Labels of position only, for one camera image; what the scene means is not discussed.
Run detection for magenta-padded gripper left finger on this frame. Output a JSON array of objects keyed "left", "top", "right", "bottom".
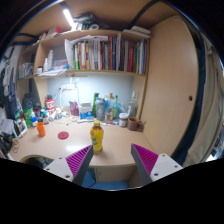
[{"left": 43, "top": 143, "right": 96, "bottom": 187}]

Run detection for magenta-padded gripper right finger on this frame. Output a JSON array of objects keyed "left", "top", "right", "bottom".
[{"left": 130, "top": 143, "right": 184, "bottom": 186}]

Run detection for yellow drink bottle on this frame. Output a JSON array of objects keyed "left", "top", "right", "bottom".
[{"left": 89, "top": 120, "right": 105, "bottom": 155}]

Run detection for flat round red coaster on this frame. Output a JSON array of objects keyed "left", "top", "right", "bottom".
[{"left": 57, "top": 130, "right": 70, "bottom": 140}]

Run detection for orange plastic cup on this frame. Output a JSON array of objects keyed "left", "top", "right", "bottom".
[{"left": 35, "top": 121, "right": 47, "bottom": 138}]

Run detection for blue chair seat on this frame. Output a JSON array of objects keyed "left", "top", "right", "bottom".
[{"left": 81, "top": 168, "right": 129, "bottom": 191}]

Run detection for brown ceramic mug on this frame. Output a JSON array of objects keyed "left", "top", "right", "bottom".
[{"left": 127, "top": 116, "right": 144, "bottom": 132}]

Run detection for blue-capped white bottle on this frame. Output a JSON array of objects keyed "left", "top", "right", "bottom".
[{"left": 30, "top": 116, "right": 39, "bottom": 128}]

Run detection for brown jar with white lid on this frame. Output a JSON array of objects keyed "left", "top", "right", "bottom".
[{"left": 118, "top": 112, "right": 129, "bottom": 128}]

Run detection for magenta snack pouch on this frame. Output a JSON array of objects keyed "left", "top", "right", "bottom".
[{"left": 68, "top": 100, "right": 80, "bottom": 117}]

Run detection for green transparent plastic jar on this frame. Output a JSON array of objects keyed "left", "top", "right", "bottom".
[{"left": 23, "top": 108, "right": 34, "bottom": 128}]

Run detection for white and blue box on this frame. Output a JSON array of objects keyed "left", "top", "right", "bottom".
[{"left": 79, "top": 102, "right": 94, "bottom": 119}]

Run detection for red and white canister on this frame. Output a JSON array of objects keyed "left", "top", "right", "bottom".
[{"left": 45, "top": 94, "right": 55, "bottom": 114}]

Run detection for clear glass bottle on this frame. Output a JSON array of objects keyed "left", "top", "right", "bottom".
[{"left": 128, "top": 91, "right": 138, "bottom": 118}]

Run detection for beige curtain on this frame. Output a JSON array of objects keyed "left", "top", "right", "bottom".
[{"left": 183, "top": 43, "right": 224, "bottom": 168}]

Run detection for green glass bottle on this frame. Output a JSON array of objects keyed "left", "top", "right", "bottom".
[{"left": 112, "top": 95, "right": 119, "bottom": 119}]

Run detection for tall green tube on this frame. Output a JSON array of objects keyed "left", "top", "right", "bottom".
[{"left": 92, "top": 92, "right": 100, "bottom": 116}]

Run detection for black bag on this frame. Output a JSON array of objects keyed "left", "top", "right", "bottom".
[{"left": 21, "top": 92, "right": 36, "bottom": 111}]

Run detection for white power strip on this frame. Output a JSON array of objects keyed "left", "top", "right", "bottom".
[{"left": 59, "top": 83, "right": 76, "bottom": 91}]

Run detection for hanging clothes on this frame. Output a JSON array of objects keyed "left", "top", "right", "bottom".
[{"left": 0, "top": 46, "right": 18, "bottom": 118}]

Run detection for wooden shelf unit with books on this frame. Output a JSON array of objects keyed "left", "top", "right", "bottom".
[{"left": 16, "top": 28, "right": 151, "bottom": 80}]

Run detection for long ceiling light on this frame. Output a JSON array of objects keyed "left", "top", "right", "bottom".
[{"left": 62, "top": 8, "right": 75, "bottom": 28}]

